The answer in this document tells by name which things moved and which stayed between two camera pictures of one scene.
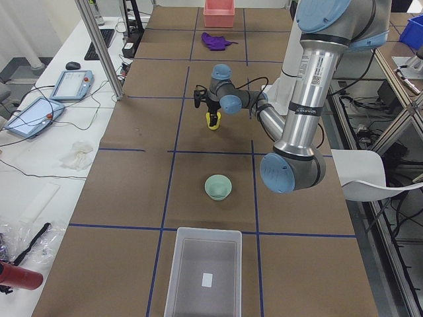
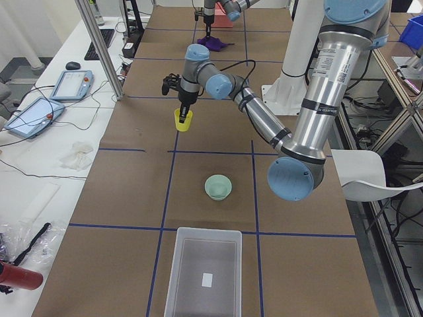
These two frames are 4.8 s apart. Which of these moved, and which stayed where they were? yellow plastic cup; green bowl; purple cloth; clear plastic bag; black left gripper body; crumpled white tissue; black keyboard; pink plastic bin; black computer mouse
Moved: yellow plastic cup; purple cloth; black left gripper body
Stayed: green bowl; clear plastic bag; crumpled white tissue; black keyboard; pink plastic bin; black computer mouse
